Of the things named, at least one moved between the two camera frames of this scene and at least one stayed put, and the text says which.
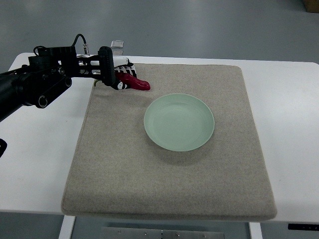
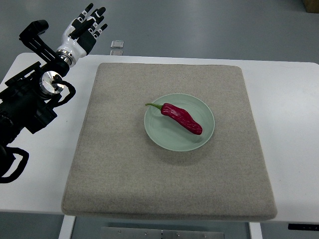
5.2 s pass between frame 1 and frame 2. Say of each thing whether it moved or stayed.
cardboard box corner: stayed
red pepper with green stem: moved
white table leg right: stayed
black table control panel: stayed
